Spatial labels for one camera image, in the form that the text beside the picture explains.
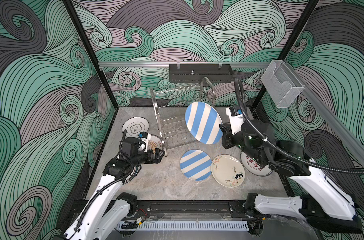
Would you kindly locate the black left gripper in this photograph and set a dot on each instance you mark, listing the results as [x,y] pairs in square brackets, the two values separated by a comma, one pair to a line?
[157,159]

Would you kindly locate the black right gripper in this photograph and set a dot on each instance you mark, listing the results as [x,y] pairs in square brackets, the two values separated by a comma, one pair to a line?
[231,141]

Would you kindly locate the blue white striped plate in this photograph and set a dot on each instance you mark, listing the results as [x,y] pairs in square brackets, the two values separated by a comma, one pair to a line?
[196,165]
[202,121]

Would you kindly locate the cream plate floral pattern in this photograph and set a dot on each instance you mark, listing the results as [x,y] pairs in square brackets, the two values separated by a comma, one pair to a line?
[228,171]

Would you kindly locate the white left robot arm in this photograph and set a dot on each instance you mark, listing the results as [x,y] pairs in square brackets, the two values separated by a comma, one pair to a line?
[96,221]

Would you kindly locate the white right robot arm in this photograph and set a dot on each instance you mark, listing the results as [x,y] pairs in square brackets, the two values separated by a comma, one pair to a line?
[324,206]

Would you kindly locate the left white plate orange sunburst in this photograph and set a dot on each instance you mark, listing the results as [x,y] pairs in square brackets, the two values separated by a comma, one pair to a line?
[152,142]

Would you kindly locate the white plate green red rim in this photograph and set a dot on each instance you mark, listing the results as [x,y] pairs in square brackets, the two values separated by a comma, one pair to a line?
[132,175]

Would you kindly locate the white plate red characters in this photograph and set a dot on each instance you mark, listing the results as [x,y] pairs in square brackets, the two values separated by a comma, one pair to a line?
[253,167]

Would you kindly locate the white plate green flower outline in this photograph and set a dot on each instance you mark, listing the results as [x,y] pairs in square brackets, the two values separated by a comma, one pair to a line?
[134,126]

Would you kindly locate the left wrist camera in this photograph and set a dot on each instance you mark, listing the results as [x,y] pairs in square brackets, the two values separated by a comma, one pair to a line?
[131,146]

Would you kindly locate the steel wire dish rack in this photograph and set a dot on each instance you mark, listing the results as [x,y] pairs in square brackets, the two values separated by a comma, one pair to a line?
[170,107]

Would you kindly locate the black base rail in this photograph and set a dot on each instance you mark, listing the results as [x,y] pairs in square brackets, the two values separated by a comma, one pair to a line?
[157,209]

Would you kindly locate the clear plastic wall bin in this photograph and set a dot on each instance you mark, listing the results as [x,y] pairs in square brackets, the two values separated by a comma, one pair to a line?
[282,83]

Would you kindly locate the black wall-mounted tray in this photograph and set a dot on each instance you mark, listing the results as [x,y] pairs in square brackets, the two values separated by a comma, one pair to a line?
[195,73]

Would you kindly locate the white slotted cable duct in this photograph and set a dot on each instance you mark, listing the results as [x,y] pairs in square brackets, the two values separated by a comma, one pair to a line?
[192,226]

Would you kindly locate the aluminium wall rail back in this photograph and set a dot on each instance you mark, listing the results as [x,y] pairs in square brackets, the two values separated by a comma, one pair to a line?
[142,64]

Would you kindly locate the aluminium wall rail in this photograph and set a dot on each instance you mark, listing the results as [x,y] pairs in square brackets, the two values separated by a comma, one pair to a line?
[331,102]
[142,64]

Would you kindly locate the aluminium wall rail right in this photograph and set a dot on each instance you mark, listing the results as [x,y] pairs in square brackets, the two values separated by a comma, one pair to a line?
[331,102]

